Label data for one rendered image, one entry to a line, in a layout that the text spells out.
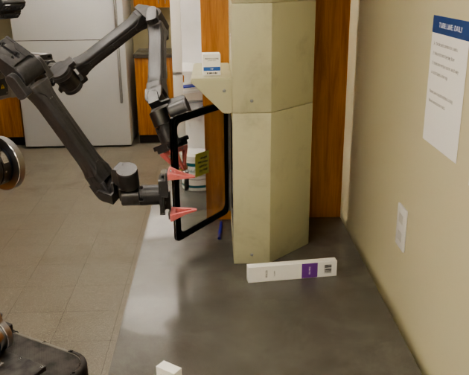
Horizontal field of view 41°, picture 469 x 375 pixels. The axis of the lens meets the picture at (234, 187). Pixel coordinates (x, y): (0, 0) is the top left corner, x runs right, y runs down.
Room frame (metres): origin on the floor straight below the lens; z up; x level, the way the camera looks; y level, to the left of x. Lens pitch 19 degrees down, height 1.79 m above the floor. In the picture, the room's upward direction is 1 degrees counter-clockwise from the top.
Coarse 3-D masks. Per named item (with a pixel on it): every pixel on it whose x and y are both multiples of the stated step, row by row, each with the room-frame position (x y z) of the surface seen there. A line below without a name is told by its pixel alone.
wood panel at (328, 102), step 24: (216, 0) 2.12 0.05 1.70; (336, 0) 2.13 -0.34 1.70; (216, 24) 2.12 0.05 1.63; (336, 24) 2.13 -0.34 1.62; (216, 48) 2.12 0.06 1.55; (336, 48) 2.13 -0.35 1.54; (336, 72) 2.13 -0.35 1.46; (336, 96) 2.13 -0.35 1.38; (312, 120) 2.13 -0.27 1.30; (336, 120) 2.13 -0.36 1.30; (312, 144) 2.13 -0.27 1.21; (336, 144) 2.13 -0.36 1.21; (312, 168) 2.13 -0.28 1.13; (336, 168) 2.13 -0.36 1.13; (312, 192) 2.13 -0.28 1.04; (336, 192) 2.13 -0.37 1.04; (312, 216) 2.13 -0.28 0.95; (336, 216) 2.13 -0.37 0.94
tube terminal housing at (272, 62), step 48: (240, 48) 1.75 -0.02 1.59; (288, 48) 1.81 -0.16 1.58; (240, 96) 1.75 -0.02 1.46; (288, 96) 1.81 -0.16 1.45; (240, 144) 1.75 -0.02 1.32; (288, 144) 1.81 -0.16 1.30; (240, 192) 1.75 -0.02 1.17; (288, 192) 1.82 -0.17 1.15; (240, 240) 1.75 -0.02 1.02; (288, 240) 1.82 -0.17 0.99
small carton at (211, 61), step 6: (204, 54) 1.80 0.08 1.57; (210, 54) 1.80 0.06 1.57; (216, 54) 1.80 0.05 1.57; (204, 60) 1.80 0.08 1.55; (210, 60) 1.80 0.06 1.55; (216, 60) 1.80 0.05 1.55; (204, 66) 1.80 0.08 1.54; (210, 66) 1.80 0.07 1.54; (216, 66) 1.80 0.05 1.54; (204, 72) 1.80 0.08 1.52; (210, 72) 1.80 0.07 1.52; (216, 72) 1.80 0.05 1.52
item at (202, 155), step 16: (192, 128) 1.89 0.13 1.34; (208, 128) 1.96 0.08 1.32; (192, 144) 1.89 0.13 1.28; (208, 144) 1.96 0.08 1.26; (192, 160) 1.88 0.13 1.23; (208, 160) 1.96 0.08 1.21; (224, 160) 2.04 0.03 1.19; (208, 176) 1.96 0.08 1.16; (224, 176) 2.04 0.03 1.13; (192, 192) 1.88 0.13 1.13; (208, 192) 1.96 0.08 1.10; (224, 192) 2.03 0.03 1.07; (208, 208) 1.95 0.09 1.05; (192, 224) 1.87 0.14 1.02; (176, 240) 1.81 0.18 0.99
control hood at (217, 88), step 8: (200, 64) 2.03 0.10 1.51; (224, 64) 2.03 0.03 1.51; (192, 72) 1.88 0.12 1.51; (200, 72) 1.86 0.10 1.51; (224, 72) 1.86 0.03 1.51; (192, 80) 1.75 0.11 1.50; (200, 80) 1.75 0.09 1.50; (208, 80) 1.75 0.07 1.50; (216, 80) 1.75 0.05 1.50; (224, 80) 1.75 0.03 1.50; (200, 88) 1.75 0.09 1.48; (208, 88) 1.75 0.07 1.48; (216, 88) 1.75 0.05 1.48; (224, 88) 1.75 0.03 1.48; (208, 96) 1.75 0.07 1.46; (216, 96) 1.75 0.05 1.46; (224, 96) 1.75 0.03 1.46; (216, 104) 1.75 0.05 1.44; (224, 104) 1.75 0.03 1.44; (224, 112) 1.75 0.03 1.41
